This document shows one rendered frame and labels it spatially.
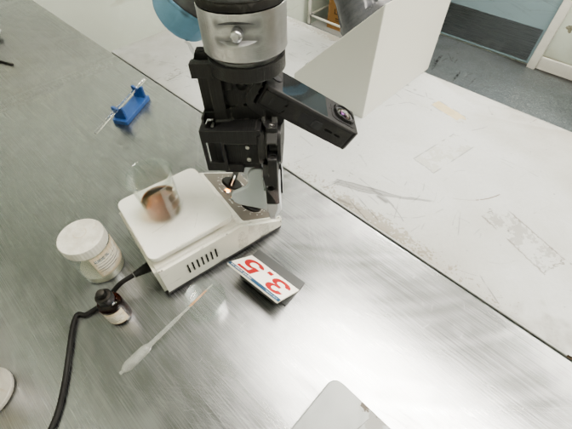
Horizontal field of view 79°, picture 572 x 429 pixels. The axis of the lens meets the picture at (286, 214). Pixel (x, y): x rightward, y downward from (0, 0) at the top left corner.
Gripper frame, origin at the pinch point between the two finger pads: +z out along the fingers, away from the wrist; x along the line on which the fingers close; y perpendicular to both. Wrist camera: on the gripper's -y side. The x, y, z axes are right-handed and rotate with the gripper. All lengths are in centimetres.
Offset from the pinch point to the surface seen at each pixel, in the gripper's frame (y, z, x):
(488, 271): -30.6, 10.9, 3.1
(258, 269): 2.9, 8.1, 5.5
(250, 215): 4.3, 4.0, -1.0
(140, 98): 32.9, 6.1, -36.6
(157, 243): 14.9, 0.9, 6.6
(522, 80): -158, 94, -211
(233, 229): 6.2, 3.2, 2.2
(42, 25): 73, 4, -73
